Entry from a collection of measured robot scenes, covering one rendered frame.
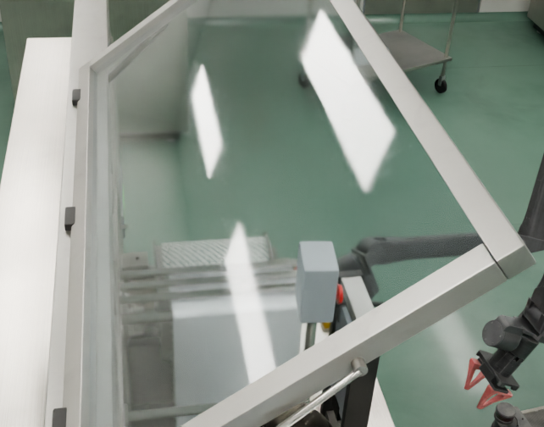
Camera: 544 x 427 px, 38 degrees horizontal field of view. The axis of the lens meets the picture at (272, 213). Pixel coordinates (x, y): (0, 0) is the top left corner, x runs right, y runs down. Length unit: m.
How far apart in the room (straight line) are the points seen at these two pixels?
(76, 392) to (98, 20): 1.22
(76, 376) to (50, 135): 1.05
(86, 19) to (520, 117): 3.87
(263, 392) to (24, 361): 0.67
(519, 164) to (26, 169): 3.56
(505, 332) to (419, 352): 1.75
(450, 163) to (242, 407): 0.33
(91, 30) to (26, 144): 0.31
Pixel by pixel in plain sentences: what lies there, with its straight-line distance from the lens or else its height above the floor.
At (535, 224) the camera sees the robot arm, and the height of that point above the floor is 1.22.
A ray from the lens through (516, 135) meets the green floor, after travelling 5.26.
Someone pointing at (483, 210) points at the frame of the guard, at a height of 1.98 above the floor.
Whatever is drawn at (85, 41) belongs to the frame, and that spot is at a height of 1.65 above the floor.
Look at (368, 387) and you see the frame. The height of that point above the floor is 1.29.
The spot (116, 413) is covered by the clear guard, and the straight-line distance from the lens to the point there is 0.95.
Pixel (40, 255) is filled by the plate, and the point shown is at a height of 1.44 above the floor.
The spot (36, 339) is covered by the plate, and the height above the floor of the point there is 1.44.
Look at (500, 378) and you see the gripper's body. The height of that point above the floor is 1.14.
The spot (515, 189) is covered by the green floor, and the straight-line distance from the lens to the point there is 4.70.
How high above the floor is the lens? 2.41
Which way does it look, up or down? 35 degrees down
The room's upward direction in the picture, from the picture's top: 3 degrees clockwise
